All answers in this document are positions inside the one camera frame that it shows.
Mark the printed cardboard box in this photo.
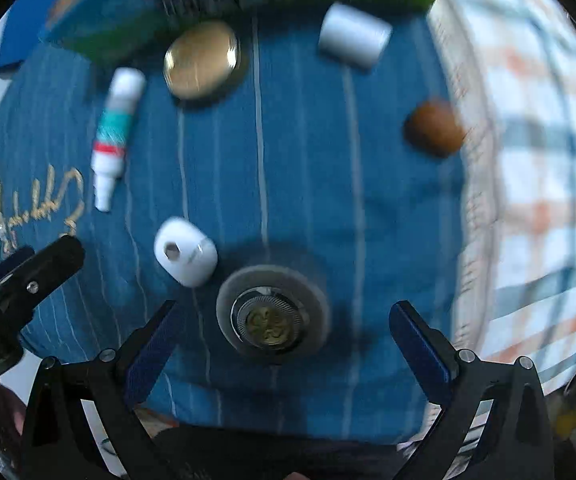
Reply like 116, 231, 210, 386
40, 0, 451, 63

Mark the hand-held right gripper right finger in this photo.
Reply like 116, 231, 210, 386
389, 300, 556, 480

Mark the brown round wooden piece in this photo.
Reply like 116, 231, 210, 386
404, 99, 466, 157

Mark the blue cushion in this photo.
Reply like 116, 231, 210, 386
0, 0, 69, 78

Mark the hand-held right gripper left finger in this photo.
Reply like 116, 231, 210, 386
20, 299, 179, 480

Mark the white teal tube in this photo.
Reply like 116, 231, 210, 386
90, 67, 147, 212

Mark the plaid blanket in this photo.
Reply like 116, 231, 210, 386
428, 0, 576, 396

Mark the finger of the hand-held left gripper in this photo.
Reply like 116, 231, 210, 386
0, 235, 86, 356

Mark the blue striped blanket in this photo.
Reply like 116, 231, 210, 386
0, 15, 474, 446

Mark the white oval device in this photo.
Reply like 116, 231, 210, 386
154, 217, 218, 288

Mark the small white cup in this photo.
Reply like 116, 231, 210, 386
317, 2, 393, 72

